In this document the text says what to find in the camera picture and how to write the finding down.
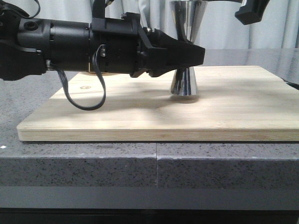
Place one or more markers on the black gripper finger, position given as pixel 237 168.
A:
pixel 252 11

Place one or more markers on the wooden cutting board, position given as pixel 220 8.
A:
pixel 234 103

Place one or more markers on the steel double jigger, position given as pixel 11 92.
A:
pixel 187 16

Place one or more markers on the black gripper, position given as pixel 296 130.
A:
pixel 123 46

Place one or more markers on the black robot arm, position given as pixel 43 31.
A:
pixel 28 46

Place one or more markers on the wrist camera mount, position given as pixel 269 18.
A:
pixel 98 8

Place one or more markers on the clear glass beaker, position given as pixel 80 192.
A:
pixel 237 1

